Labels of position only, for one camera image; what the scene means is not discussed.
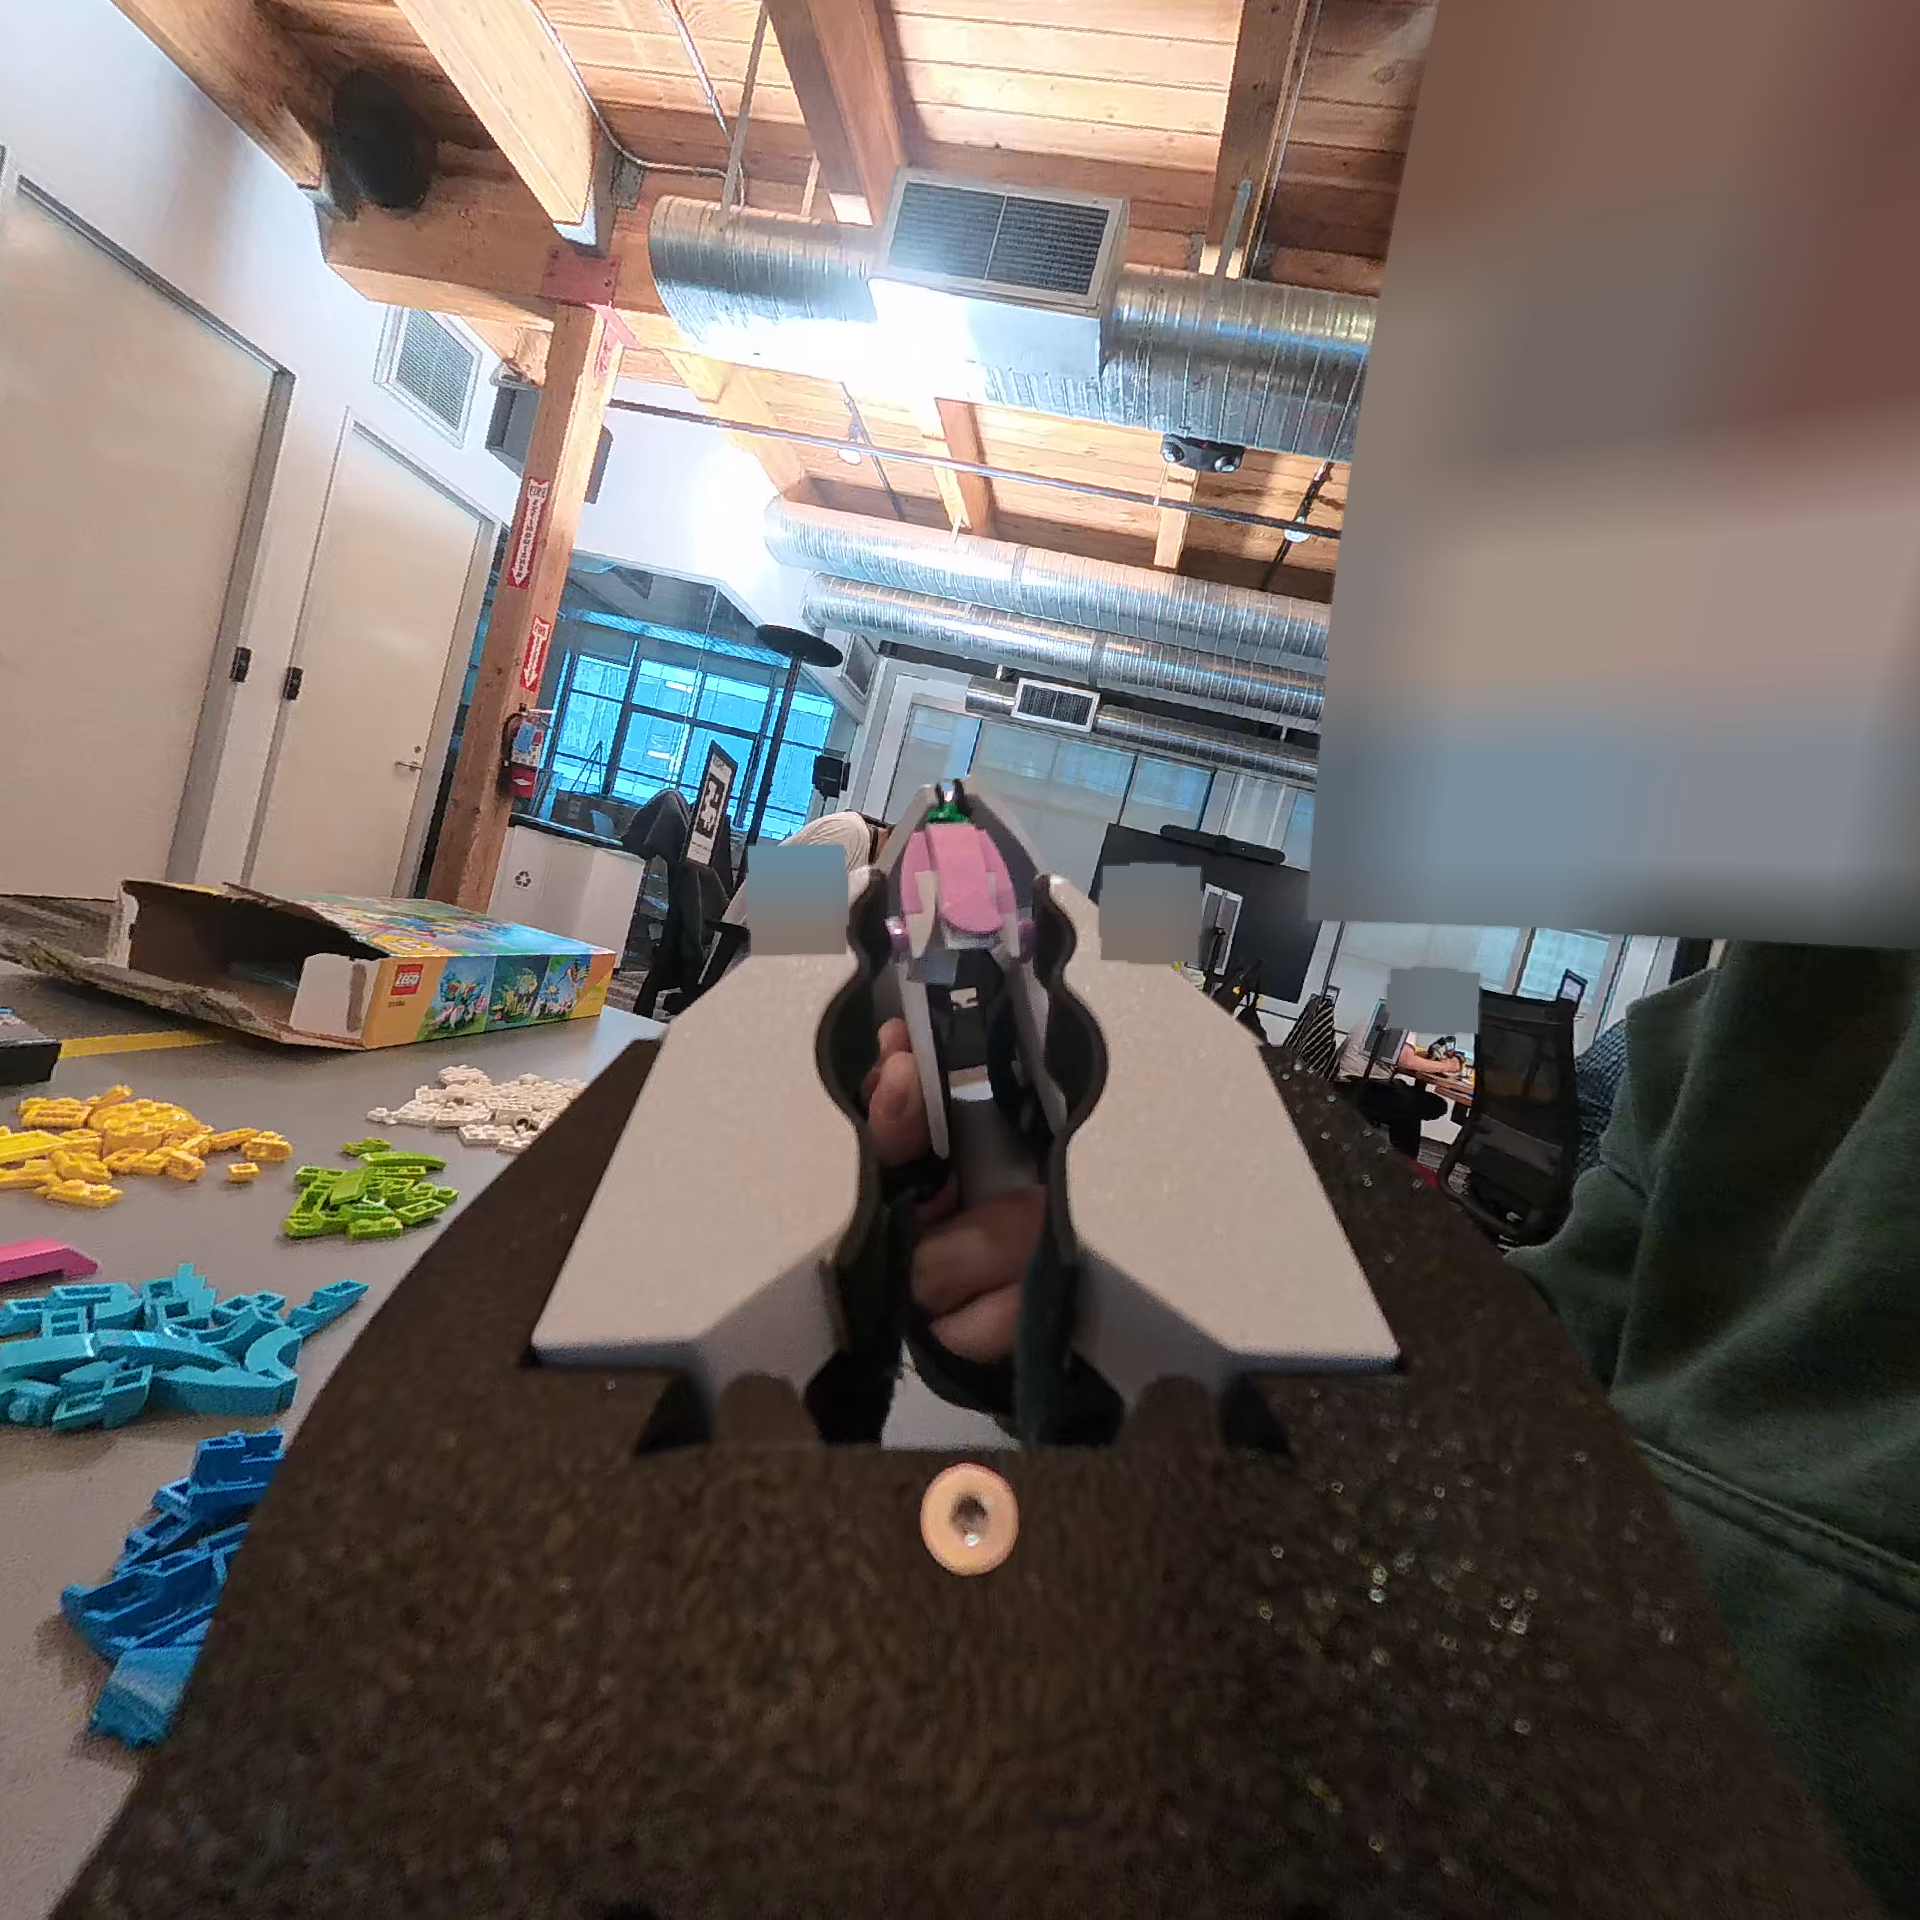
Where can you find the white wall vent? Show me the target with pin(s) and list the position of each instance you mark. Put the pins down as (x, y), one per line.
(433, 376)

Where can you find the silver spiral air duct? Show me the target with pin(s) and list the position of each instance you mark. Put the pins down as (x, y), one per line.
(1079, 653)
(1231, 345)
(1050, 569)

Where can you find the pile of blue lego bricks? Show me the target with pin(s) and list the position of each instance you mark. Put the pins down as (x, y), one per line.
(164, 1590)

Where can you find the pile of lime lego bricks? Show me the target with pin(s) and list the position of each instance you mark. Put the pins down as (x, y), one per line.
(369, 1200)

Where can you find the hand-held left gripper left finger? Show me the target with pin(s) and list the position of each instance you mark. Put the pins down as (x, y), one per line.
(705, 1200)

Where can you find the person's right hand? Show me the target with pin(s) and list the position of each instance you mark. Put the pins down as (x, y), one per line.
(973, 1290)

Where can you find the wooden post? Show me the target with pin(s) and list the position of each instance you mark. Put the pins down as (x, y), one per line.
(516, 646)

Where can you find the person in green hoodie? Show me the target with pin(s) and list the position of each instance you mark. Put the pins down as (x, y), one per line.
(1756, 1349)

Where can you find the pile of cyan lego bricks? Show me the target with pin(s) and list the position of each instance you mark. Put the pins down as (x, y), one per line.
(149, 1349)

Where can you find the pink lego assembly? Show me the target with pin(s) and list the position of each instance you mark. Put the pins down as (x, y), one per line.
(954, 885)

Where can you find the black office chair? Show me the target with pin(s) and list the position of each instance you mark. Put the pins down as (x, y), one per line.
(681, 902)
(1530, 1109)

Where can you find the red fire extinguisher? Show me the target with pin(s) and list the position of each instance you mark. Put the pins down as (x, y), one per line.
(523, 758)

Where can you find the ceiling vent grille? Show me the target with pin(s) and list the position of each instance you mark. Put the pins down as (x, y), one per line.
(997, 240)

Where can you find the white recycling bin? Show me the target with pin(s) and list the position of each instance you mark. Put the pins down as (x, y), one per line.
(562, 893)

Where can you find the colourful lego box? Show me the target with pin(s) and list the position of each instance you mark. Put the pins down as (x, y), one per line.
(480, 984)

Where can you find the black white tag board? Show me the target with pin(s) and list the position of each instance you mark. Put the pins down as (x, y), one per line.
(713, 804)

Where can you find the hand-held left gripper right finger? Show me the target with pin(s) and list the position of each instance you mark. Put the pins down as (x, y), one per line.
(1201, 1200)

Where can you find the magenta lego piece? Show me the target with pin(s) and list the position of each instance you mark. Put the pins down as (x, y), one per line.
(43, 1261)

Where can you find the white door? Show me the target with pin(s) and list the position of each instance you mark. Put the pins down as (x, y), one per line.
(119, 569)
(376, 674)

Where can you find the yellow tape strip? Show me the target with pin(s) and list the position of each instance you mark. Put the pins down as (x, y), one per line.
(143, 1042)

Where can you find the black monitor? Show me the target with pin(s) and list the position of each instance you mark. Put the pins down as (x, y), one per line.
(1252, 902)

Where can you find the black wall speaker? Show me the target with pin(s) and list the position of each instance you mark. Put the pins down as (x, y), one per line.
(509, 436)

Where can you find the pile of yellow lego bricks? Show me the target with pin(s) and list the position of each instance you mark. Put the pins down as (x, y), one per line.
(112, 1141)

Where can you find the pile of white lego bricks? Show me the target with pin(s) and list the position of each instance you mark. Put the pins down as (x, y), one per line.
(480, 1103)

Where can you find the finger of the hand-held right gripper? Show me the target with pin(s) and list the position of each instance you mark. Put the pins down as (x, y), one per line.
(1028, 1039)
(921, 1050)

